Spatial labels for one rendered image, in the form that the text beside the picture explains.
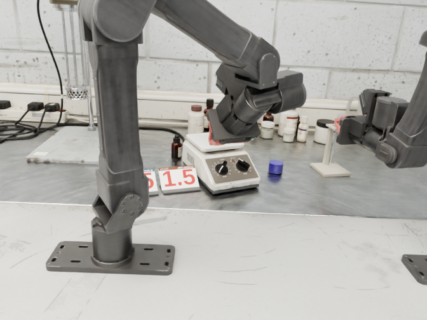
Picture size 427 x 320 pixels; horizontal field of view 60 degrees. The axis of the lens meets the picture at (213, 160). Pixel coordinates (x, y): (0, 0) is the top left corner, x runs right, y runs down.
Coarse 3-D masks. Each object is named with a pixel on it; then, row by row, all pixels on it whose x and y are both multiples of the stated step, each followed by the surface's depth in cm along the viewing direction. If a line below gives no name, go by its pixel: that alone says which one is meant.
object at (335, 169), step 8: (336, 128) 98; (328, 136) 102; (328, 144) 103; (328, 152) 104; (328, 160) 105; (320, 168) 102; (328, 168) 103; (336, 168) 103; (328, 176) 99; (336, 176) 100
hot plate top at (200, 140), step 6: (192, 138) 95; (198, 138) 96; (204, 138) 96; (198, 144) 91; (204, 144) 92; (228, 144) 93; (234, 144) 93; (240, 144) 93; (204, 150) 89; (210, 150) 90
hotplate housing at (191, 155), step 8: (184, 144) 98; (192, 144) 97; (184, 152) 99; (192, 152) 94; (200, 152) 91; (208, 152) 92; (216, 152) 92; (224, 152) 92; (232, 152) 92; (240, 152) 93; (184, 160) 99; (192, 160) 94; (200, 160) 89; (200, 168) 90; (200, 176) 90; (208, 176) 86; (208, 184) 86; (216, 184) 85; (224, 184) 86; (232, 184) 86; (240, 184) 87; (248, 184) 88; (256, 184) 90; (216, 192) 86
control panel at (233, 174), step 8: (208, 160) 88; (216, 160) 89; (224, 160) 90; (248, 160) 92; (208, 168) 87; (232, 168) 89; (248, 168) 90; (216, 176) 86; (224, 176) 87; (232, 176) 87; (240, 176) 88; (248, 176) 89; (256, 176) 89
